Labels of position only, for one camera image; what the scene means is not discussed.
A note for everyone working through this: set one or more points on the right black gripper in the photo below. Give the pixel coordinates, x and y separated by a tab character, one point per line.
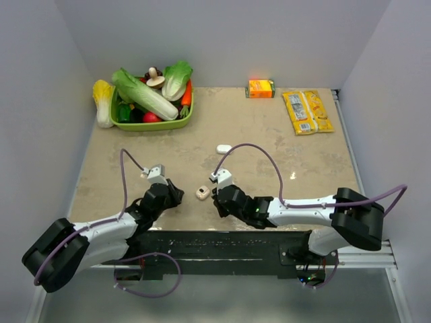
221	211

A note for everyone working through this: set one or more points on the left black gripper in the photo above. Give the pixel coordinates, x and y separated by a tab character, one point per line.
176	194

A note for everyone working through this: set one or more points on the beige small charging case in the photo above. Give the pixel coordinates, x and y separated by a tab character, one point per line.
202	193

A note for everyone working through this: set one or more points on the white oval charging case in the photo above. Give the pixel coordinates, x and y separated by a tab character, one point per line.
223	149

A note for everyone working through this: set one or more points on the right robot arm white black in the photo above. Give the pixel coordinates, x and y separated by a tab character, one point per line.
346	218

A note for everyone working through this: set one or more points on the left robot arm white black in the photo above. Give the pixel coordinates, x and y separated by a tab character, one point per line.
101	232

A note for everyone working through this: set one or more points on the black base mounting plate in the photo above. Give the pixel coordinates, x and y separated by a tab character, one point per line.
251	253

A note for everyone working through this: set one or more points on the green plastic basket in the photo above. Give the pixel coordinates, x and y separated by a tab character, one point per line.
159	126

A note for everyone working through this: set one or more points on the red tomato toy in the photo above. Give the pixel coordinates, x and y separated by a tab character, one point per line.
150	117

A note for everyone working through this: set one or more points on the dark eggplant toy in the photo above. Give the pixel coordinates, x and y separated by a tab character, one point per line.
136	116

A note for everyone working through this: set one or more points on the green pepper toy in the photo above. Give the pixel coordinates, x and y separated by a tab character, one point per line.
124	113

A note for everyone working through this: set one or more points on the orange carrot toy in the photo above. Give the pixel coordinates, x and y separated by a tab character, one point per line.
186	100

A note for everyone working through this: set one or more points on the large napa cabbage toy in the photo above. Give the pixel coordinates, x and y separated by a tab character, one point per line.
132	90

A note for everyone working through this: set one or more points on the beige mushroom toy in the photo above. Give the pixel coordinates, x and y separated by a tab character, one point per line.
154	80

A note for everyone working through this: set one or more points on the orange green small box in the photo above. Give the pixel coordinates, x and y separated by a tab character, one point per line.
260	88

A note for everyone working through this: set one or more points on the yellow snack package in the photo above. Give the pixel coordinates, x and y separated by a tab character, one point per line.
307	112

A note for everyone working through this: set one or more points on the yellow cabbage toy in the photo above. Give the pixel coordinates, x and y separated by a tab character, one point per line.
102	95

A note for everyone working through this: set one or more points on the small green cabbage toy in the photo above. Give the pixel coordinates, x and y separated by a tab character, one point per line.
176	78

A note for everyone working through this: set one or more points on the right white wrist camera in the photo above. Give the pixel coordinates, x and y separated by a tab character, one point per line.
222	178

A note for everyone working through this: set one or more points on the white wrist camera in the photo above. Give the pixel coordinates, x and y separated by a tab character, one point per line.
155	175
222	178

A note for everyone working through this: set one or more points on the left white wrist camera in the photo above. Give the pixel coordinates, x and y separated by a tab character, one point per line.
155	175

